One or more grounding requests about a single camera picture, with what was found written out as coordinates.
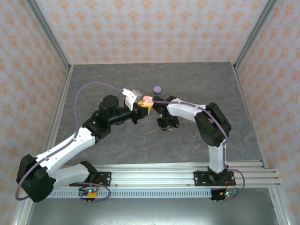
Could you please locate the pink earbud charging case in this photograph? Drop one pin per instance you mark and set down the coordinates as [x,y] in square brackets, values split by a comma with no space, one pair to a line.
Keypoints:
[148,99]

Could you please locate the purple earbud charging case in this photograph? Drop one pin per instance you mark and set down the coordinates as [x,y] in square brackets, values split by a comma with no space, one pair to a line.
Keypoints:
[157,89]

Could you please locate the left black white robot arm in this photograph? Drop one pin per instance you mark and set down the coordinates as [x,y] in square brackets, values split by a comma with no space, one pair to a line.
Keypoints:
[68,145]

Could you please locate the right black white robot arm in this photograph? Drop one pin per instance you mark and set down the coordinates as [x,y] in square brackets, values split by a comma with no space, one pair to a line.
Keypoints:
[211,126]

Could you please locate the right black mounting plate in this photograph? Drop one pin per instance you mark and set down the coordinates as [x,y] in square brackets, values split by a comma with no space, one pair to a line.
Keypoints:
[199,179]

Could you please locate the black mounting plate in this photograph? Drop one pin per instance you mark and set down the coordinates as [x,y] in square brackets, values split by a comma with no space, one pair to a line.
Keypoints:
[104,179]
[199,179]

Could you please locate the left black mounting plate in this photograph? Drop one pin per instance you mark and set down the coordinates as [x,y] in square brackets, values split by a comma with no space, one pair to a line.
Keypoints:
[104,179]

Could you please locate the grey metal lower panel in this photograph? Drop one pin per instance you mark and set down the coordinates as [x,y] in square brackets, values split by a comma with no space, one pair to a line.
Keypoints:
[152,213]

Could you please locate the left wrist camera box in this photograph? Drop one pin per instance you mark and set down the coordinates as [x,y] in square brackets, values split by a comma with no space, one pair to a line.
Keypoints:
[133,96]

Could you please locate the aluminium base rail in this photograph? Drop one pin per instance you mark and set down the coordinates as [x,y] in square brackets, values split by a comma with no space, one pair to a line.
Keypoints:
[152,178]

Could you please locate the left aluminium side rail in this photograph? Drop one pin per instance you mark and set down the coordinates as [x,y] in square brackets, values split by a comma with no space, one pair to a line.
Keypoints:
[63,89]

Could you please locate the aluminium side rail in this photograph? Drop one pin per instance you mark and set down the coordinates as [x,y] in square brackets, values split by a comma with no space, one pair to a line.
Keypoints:
[243,93]
[63,89]

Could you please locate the right aluminium side rail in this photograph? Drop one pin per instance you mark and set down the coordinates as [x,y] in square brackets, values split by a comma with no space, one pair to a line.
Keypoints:
[243,93]

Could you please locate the left aluminium frame post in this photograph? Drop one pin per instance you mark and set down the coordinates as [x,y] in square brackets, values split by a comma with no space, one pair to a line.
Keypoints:
[49,35]

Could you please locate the aluminium frame post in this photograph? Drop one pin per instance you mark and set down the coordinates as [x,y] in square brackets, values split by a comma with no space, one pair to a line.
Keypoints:
[254,35]
[49,35]

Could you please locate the right aluminium frame post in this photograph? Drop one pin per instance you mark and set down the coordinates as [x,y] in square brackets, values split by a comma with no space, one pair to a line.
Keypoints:
[254,35]

